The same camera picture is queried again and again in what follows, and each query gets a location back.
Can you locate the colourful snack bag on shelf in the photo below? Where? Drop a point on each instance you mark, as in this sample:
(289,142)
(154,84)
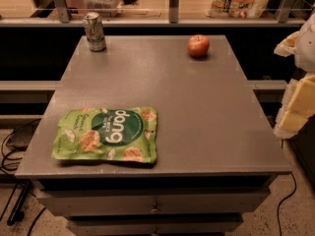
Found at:
(239,9)

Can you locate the grey drawer cabinet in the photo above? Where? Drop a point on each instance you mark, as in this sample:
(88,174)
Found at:
(162,206)

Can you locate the clear plastic box on shelf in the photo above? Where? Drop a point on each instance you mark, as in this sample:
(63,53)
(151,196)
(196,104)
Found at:
(106,8)

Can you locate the black power adapter box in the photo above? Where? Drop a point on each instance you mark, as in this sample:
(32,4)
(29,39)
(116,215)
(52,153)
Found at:
(21,138)

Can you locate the red apple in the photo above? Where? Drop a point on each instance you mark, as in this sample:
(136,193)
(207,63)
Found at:
(198,45)

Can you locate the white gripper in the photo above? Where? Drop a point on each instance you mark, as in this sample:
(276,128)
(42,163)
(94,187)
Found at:
(306,51)

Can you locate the green soda can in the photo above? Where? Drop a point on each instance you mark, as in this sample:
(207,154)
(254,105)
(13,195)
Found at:
(94,31)

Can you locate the green rice chip bag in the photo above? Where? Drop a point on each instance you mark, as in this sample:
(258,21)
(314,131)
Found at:
(107,134)

